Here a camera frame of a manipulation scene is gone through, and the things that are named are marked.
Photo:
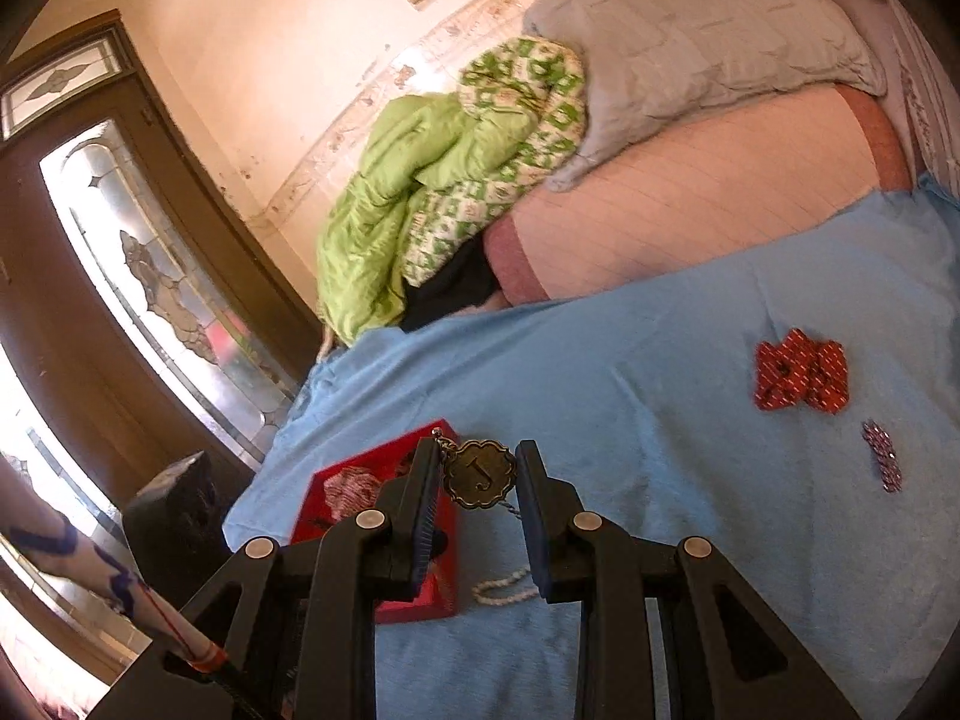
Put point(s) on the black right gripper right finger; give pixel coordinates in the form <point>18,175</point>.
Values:
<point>573,552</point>

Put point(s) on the black garment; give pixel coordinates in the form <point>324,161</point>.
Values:
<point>465,280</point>

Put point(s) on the blue cloth bed cover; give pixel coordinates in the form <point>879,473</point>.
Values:
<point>643,399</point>

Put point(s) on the pink bed sheet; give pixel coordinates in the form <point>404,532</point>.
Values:
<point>697,192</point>

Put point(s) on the red jewelry tray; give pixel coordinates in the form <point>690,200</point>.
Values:
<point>433,542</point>

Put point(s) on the purple rhinestone hair clip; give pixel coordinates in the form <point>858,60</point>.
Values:
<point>884,454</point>

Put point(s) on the green quilted blanket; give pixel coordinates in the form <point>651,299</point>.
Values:
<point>438,169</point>

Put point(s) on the brown door with stained glass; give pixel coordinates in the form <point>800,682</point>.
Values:
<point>141,316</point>

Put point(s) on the grey pillow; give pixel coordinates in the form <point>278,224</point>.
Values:
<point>650,63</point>

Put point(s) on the striped pillow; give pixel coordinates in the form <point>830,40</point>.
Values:
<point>921,100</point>

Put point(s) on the red white checkered scrunchie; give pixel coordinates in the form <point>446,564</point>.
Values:
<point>350,491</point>

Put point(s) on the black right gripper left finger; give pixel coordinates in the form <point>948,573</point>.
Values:
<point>372,548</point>

